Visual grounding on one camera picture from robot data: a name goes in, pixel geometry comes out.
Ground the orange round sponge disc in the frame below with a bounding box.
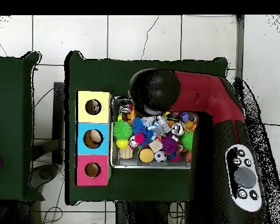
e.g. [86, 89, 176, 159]
[138, 148, 155, 163]

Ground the small soccer ball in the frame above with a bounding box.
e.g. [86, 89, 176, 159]
[154, 150, 168, 163]

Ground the purple spiky fish toy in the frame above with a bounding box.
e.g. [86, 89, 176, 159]
[161, 135, 180, 155]

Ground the wooden box with three holes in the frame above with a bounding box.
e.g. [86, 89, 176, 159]
[75, 90, 113, 187]

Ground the blue puffer ball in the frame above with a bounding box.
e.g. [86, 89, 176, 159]
[131, 117, 155, 148]

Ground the grey metal pole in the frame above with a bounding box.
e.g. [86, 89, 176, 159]
[234, 15, 245, 79]

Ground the crushed silver can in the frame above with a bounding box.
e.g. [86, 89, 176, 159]
[171, 122, 186, 137]

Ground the small pink spiky ball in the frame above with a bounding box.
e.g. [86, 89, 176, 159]
[134, 133, 145, 145]

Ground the green puffer ball with eyes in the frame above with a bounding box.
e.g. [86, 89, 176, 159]
[112, 119, 133, 141]

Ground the shallow metal mesh bin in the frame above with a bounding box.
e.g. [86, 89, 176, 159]
[110, 96, 199, 169]

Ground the grey rounded floor object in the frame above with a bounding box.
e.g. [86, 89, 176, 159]
[29, 163, 60, 191]

